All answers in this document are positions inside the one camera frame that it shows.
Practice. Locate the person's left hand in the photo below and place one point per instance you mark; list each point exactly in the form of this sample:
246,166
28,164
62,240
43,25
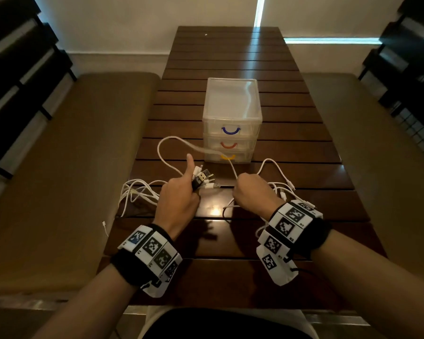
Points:
176,208

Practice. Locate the person's right hand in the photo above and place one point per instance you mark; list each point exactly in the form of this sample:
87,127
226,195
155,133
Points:
258,195

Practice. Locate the clear plastic three-drawer organiser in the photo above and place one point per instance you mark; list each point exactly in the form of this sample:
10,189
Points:
232,95

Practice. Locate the person's left forearm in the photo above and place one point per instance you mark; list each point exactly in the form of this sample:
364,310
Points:
84,310

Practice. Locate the person's right forearm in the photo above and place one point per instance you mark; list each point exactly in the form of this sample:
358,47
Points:
374,285

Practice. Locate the person's black garment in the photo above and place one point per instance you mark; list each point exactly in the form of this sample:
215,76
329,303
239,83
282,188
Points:
226,326

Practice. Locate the black marker wristband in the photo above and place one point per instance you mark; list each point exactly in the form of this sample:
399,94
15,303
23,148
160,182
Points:
145,254
296,225

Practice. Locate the brown bench cushion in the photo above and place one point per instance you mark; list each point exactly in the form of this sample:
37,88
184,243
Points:
70,172
374,155

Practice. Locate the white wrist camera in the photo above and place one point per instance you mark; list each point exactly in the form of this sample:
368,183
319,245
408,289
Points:
275,268
162,287

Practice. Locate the wall light strip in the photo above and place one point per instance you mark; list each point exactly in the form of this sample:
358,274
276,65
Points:
332,40
259,10

